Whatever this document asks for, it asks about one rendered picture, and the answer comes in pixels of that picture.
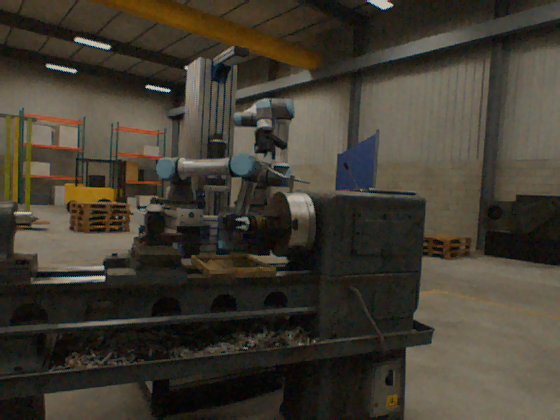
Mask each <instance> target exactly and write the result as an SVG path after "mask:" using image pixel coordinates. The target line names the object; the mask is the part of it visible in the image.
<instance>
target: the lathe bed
mask: <svg viewBox="0 0 560 420"><path fill-rule="evenodd" d="M270 265H273V266H275V267H276V276H275V277H259V278H255V277H254V278H212V279H209V278H207V277H206V276H205V275H204V274H202V273H201V272H200V271H199V270H198V269H197V268H196V267H193V265H192V264H190V265H185V266H187V267H186V276H187V277H186V283H150V284H129V285H108V284H107V281H105V280H104V273H105V271H107V269H109V268H104V267H39V270H38V272H37V276H36V279H35V278H32V281H12V282H0V337H10V336H21V335H31V334H34V335H42V334H53V333H64V332H74V331H95V330H106V329H118V328H128V327H149V326H161V325H171V324H182V323H204V322H215V321H226V320H237V319H248V318H270V317H281V316H292V315H303V314H314V313H317V280H319V276H320V275H321V274H320V273H317V272H310V271H298V270H299V266H301V265H298V264H294V263H272V264H270ZM191 266H192V267H191ZM65 268H69V269H67V270H65ZM83 268H84V269H83ZM85 268H86V269H85ZM97 268H98V269H99V270H97ZM190 268H191V269H190ZM51 269H53V270H51ZM60 269H63V270H60ZM79 269H80V270H81V271H80V270H79ZM56 270H57V271H56ZM83 270H84V271H83ZM42 271H43V272H42ZM193 273H194V274H193ZM278 273H281V274H280V275H279V274H278ZM282 274H283V275H282ZM90 276H91V277H90ZM92 276H93V277H92ZM195 276H196V277H195ZM198 276H199V278H197V277H198ZM200 276H201V277H200ZM202 276H204V278H203V277H202ZM39 278H40V279H39ZM98 278H99V281H98V280H96V279H98ZM40 280H41V281H40ZM57 280H59V281H57ZM61 280H62V281H61ZM65 280H67V281H65ZM76 280H77V281H76ZM90 280H91V281H90ZM94 280H95V281H94ZM56 281H57V282H56ZM273 292H274V293H273ZM269 293H270V294H271V295H268V294H269ZM222 295H224V296H222ZM225 295H227V297H226V298H225ZM273 295H275V296H273ZM219 296H220V297H219ZM268 296H270V297H268ZM167 297H168V298H167ZM271 297H273V298H271ZM214 298H215V300H217V299H218V300H217V301H214V300H213V299H214ZM216 298H217V299H216ZM265 298H267V299H265ZM268 298H270V299H271V300H269V299H268ZM167 299H169V300H167ZM175 299H176V300H175ZM97 300H100V303H99V302H97ZM101 300H102V301H101ZM106 300H108V301H106ZM94 301H96V302H94ZM109 301H111V302H109ZM166 301H168V302H166ZM176 301H177V302H176ZM105 302H106V303H105ZM156 302H160V303H161V304H155V303H156ZM93 303H94V304H93ZM96 303H97V304H96ZM98 303H99V304H98ZM166 303H169V304H166ZM174 303H176V305H175V304H174ZM154 304H155V305H154ZM167 305H170V306H167ZM88 306H90V307H88ZM106 306H107V308H105V307H106ZM154 306H155V307H154ZM221 306H223V307H224V308H222V307H221ZM40 307H41V308H44V309H42V310H41V311H40V309H38V308H40ZM96 307H97V308H96ZM92 308H94V310H92ZM87 310H88V311H87ZM166 310H167V311H166ZM42 312H43V313H42Z"/></svg>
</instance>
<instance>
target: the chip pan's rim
mask: <svg viewBox="0 0 560 420"><path fill-rule="evenodd" d="M413 329H416V332H413V333H401V334H392V335H384V336H383V340H384V342H385V346H386V350H389V349H396V348H409V347H415V346H422V345H428V344H432V338H433V334H434V331H435V328H434V327H433V328H432V327H430V326H428V325H426V324H424V323H423V322H418V321H416V320H414V319H413ZM51 341H52V343H51V346H50V349H49V352H48V357H47V360H46V363H45V366H44V368H43V371H41V372H37V373H31V374H23V375H15V376H8V377H2V376H0V400H4V399H11V398H17V397H24V396H37V395H43V394H50V393H56V392H62V391H75V390H82V389H88V388H95V387H108V386H114V385H121V384H127V383H134V382H137V383H140V382H146V381H153V380H159V379H166V378H179V377H185V376H192V375H199V374H212V373H218V372H225V371H231V370H238V369H251V368H257V367H264V366H271V365H277V364H284V363H297V362H303V361H310V360H316V359H323V358H330V357H336V356H350V355H356V354H363V353H370V352H376V351H382V345H381V342H380V340H379V338H378V336H369V337H359V338H350V339H343V340H337V341H330V342H323V343H316V344H301V345H293V346H286V347H278V348H270V349H262V350H248V351H240V352H232V353H223V354H215V355H200V356H193V357H185V358H177V359H170V360H165V359H163V360H155V361H147V362H139V363H132V364H117V365H109V366H102V367H94V368H78V369H69V370H62V371H55V372H46V371H47V367H48V365H49V359H50V356H51V353H52V350H53V347H54V337H51Z"/></svg>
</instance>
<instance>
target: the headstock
mask: <svg viewBox="0 0 560 420"><path fill-rule="evenodd" d="M294 192H296V193H304V194H307V195H308V196H309V197H310V200H311V202H312V203H313V206H314V209H315V213H316V223H317V225H316V235H315V239H314V242H313V244H312V247H311V249H310V251H309V252H308V253H307V254H306V255H305V256H303V257H286V259H287V260H288V261H290V262H292V263H295V264H298V265H301V266H303V267H305V268H307V269H310V270H311V271H316V272H317V273H320V274H322V275H324V276H343V275H351V274H375V273H398V272H421V269H422V257H423V245H424V233H425V209H426V201H425V196H421V195H393V194H379V193H365V192H351V191H333V190H306V189H298V190H296V191H294ZM324 226H325V227H324ZM322 234H323V235H322ZM311 256H312V257H311ZM323 261H324V262H323Z"/></svg>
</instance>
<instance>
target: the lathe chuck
mask: <svg viewBox="0 0 560 420"><path fill-rule="evenodd" d="M292 193H294V194H290V193H287V192H281V191H279V192H276V193H275V194H274V199H275V207H276V211H277V215H280V216H281V218H282V219H281V220H294V219H296V221H297V229H296V230H294V229H281V231H280V233H279V234H277V235H276V238H275V245H274V249H273V252H272V253H273V254H274V255H275V257H278V258H282V257H297V256H299V255H300V254H301V253H302V252H303V250H304V248H305V246H306V244H307V241H308V237H309V231H310V216H309V210H308V207H307V204H306V201H305V200H304V198H303V195H302V194H299V193H296V192H292ZM295 246H299V249H298V250H297V251H293V250H292V249H293V248H294V247H295Z"/></svg>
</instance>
